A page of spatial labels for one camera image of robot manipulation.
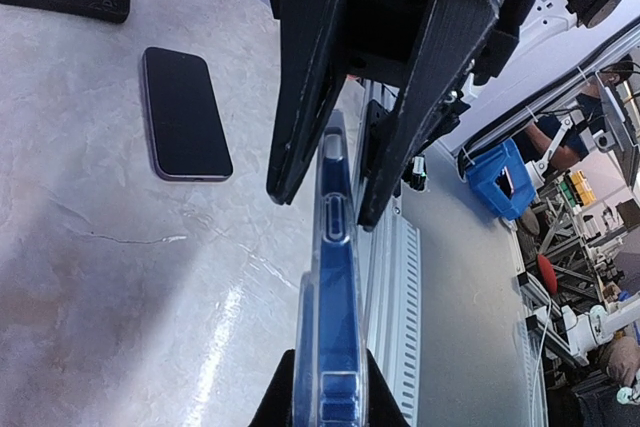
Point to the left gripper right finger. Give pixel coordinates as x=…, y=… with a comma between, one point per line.
x=383, y=410

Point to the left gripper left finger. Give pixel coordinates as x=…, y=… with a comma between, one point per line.
x=275, y=408

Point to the front aluminium rail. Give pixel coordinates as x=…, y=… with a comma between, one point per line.
x=390, y=269

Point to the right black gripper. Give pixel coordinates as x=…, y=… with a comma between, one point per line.
x=322, y=40

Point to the blue smartphone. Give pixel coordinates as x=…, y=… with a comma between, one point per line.
x=339, y=352

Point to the purple-edged smartphone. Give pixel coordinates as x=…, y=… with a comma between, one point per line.
x=187, y=138

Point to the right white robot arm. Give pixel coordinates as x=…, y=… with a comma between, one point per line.
x=427, y=49

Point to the clear magsafe phone case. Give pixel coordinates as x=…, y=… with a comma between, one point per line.
x=306, y=378

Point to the blue plastic bin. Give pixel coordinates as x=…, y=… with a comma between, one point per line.
x=499, y=179

